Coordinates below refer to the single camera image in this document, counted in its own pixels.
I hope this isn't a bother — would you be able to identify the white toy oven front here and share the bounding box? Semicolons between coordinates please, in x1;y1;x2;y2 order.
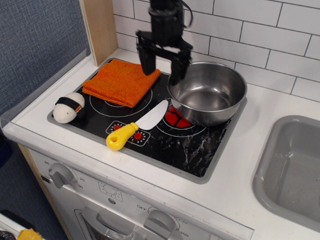
29;150;254;240

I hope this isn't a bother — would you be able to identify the grey oven knob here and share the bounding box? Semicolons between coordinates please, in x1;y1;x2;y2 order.
143;210;176;240
48;163;74;189

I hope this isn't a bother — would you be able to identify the yellow object bottom left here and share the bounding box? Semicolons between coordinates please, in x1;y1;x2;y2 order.
17;228;43;240

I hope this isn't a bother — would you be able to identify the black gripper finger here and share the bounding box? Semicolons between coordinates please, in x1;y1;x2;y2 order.
138;44;156;76
170;51;192;85

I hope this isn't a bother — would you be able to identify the white plush sushi toy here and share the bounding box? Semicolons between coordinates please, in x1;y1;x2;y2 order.
53;92;85;124

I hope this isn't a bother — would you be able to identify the yellow handled toy knife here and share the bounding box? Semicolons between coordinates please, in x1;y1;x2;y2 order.
106;99;169;151

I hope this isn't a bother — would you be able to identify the right grey oven knob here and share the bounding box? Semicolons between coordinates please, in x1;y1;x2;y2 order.
143;210;176;240

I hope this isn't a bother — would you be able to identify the left grey oven knob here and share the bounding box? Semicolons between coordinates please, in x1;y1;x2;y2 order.
48;163;74;189

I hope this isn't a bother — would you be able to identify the orange folded rag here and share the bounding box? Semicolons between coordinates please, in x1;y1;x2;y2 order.
82;59;161;108

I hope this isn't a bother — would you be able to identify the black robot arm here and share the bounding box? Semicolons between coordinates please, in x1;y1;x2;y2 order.
136;0;193;85

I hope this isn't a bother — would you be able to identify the grey sink basin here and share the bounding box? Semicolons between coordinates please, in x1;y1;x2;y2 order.
253;115;320;232

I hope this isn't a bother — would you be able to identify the silver metal pan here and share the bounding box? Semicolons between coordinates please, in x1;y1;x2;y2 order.
167;61;248;127

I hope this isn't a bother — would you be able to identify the black toy stovetop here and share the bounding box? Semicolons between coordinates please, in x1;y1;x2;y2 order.
62;72;247;184

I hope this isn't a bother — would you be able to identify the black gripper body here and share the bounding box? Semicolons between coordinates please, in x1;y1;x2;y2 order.
136;9;193;60

